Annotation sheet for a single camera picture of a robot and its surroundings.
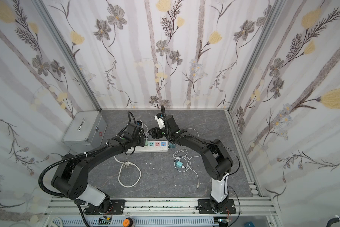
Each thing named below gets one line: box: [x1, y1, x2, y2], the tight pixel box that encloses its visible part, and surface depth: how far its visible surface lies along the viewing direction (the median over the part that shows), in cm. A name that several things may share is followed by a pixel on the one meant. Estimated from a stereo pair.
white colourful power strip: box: [127, 140, 168, 153], surface depth 97 cm
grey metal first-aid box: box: [61, 111, 108, 155], surface depth 91 cm
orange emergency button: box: [122, 217, 133, 227], surface depth 64 cm
